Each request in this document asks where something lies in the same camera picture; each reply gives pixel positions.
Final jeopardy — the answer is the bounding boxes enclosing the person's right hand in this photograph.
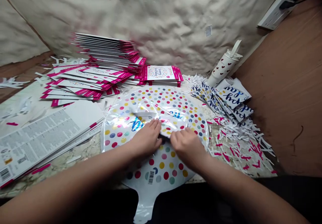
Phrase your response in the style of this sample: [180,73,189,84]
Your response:
[171,127,210,168]

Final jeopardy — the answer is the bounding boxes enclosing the person's left hand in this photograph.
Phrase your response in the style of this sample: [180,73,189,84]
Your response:
[129,119,163,160]

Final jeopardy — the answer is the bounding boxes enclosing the polka dot foil balloon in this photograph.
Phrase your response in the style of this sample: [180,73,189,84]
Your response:
[120,102,197,224]

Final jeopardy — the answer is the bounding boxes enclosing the flat round polka dot balloon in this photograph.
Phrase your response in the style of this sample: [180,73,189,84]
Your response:
[100,86,210,160]

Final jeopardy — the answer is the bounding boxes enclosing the stack of dotted print cards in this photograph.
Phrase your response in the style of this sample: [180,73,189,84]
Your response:
[142,64,182,88]

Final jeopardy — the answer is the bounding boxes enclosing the pile of folded script balloons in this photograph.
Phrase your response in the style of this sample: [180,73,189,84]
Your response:
[190,79,255,123]

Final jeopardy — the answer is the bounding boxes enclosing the heap of paper shreds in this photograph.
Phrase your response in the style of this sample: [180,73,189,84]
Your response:
[206,115,280,178]

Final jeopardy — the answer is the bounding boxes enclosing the person's body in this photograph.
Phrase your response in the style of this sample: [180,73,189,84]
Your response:
[0,175,322,224]

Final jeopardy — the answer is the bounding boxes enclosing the pile of pink-edged cards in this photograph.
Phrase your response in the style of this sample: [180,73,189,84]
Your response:
[40,32,147,108]

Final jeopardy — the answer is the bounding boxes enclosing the white bottle with red hearts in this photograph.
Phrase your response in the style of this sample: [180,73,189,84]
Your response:
[207,39,244,87]

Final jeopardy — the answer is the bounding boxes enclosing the white paper strip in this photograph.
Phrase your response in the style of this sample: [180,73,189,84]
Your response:
[66,155,82,165]

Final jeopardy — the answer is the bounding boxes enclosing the stack of white printed sheets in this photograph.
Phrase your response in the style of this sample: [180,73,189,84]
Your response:
[0,100,106,190]

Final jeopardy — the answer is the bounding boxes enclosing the pink paper strip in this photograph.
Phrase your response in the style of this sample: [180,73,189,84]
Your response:
[31,163,52,176]

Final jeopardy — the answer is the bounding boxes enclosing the scattered white paper scraps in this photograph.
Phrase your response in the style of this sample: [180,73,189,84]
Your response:
[0,76,28,89]

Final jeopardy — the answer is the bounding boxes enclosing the white power strip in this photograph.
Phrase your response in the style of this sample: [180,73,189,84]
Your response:
[256,0,299,31]

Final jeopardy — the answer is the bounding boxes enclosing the black plug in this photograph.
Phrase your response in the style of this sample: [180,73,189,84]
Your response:
[278,0,295,10]

